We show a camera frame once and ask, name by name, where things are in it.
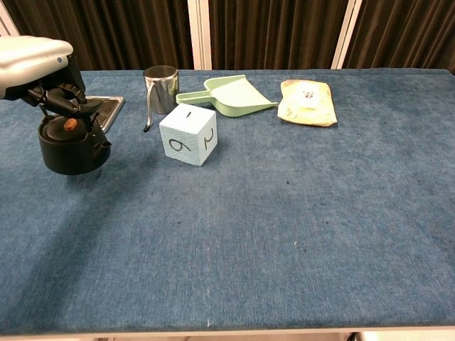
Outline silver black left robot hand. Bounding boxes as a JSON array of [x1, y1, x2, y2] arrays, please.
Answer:
[[0, 35, 104, 118]]

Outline black teapot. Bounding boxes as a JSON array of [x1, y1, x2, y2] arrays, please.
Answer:
[[38, 106, 112, 175]]

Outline black curtain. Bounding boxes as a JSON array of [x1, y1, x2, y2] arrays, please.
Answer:
[[208, 0, 352, 70], [343, 0, 455, 75], [3, 0, 195, 71]]

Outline silver kitchen scale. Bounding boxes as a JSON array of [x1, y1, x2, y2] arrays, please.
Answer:
[[85, 95, 126, 134]]

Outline light blue numbered cube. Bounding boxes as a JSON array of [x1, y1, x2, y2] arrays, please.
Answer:
[[159, 102, 218, 167]]

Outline mint green dustpan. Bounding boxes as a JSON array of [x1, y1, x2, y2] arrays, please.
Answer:
[[176, 74, 279, 119]]

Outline blue tablecloth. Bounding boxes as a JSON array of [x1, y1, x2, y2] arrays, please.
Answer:
[[0, 68, 455, 335]]

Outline beige snack packet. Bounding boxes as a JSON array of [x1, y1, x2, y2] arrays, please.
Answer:
[[277, 79, 338, 128]]

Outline white frame post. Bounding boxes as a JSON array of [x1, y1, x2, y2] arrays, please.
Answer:
[[0, 3, 21, 37], [187, 0, 213, 70], [330, 0, 370, 70]]

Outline shiny stainless steel cup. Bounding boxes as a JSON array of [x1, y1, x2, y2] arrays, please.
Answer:
[[142, 65, 181, 133]]

